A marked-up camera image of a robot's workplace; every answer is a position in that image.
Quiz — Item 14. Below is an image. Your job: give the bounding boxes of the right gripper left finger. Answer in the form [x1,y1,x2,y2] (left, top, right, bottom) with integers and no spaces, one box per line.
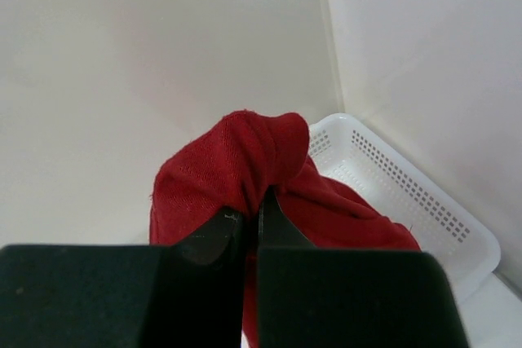
[1,209,244,347]

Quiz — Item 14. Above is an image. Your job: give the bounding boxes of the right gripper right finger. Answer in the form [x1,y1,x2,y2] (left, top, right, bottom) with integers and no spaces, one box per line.
[257,192,469,347]

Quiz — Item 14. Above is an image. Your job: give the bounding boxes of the dark red t-shirt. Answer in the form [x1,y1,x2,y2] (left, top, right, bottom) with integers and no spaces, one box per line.
[147,108,422,348]

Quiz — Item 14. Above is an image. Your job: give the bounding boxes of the white plastic basket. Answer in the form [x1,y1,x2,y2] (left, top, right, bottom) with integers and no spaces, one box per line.
[309,113,501,302]

